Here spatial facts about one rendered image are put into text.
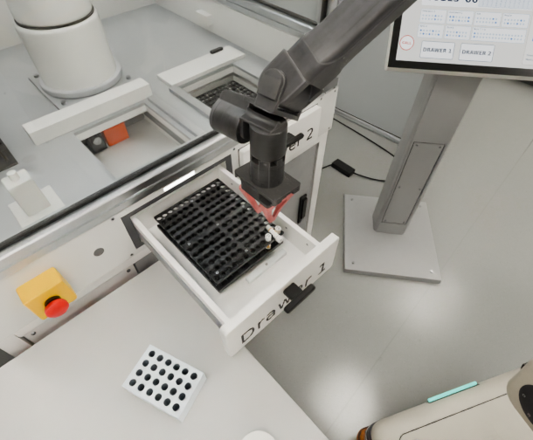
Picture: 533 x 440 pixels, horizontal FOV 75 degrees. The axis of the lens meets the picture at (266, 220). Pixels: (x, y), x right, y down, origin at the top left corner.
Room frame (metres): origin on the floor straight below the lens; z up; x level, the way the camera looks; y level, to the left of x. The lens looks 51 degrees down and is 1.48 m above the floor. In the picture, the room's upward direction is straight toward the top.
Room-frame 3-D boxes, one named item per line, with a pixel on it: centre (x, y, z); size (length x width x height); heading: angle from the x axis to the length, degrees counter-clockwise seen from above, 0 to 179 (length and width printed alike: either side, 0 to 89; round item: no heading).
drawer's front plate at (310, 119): (0.77, -0.04, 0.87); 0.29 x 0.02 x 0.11; 133
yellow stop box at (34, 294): (0.31, 0.41, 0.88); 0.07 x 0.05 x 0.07; 133
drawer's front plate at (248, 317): (0.32, -0.03, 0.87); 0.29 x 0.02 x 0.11; 133
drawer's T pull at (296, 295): (0.30, -0.05, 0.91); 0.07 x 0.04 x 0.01; 133
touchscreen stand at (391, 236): (1.10, -0.63, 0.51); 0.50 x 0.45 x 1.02; 172
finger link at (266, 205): (0.43, 0.00, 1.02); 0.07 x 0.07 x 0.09; 43
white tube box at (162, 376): (0.18, 0.19, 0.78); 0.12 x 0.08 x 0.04; 65
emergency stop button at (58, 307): (0.29, 0.39, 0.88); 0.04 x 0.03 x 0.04; 133
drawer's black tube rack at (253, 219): (0.46, 0.10, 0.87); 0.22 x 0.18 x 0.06; 43
